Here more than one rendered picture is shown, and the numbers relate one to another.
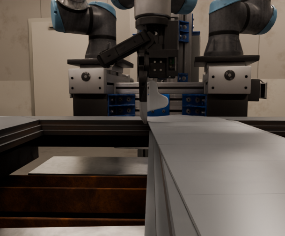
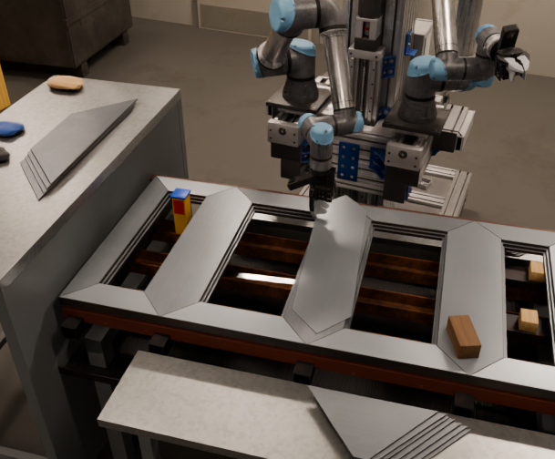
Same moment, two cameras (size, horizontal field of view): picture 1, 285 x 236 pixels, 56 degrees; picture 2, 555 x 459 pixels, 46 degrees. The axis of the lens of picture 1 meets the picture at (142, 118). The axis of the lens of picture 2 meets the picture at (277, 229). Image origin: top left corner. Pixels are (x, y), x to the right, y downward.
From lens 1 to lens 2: 1.87 m
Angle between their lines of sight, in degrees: 32
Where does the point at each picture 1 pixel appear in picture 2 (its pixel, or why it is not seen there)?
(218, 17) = (412, 84)
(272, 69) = not seen: outside the picture
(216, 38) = (408, 102)
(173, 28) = (331, 176)
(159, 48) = (323, 184)
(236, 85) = (407, 163)
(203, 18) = not seen: outside the picture
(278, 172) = (325, 284)
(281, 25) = not seen: outside the picture
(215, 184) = (305, 288)
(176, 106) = (364, 156)
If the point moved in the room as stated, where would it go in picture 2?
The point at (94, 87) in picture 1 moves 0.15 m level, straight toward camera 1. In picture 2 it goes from (290, 141) to (288, 159)
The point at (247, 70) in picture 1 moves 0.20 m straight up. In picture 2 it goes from (417, 153) to (424, 104)
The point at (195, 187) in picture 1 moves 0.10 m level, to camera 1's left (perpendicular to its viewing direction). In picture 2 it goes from (301, 288) to (269, 283)
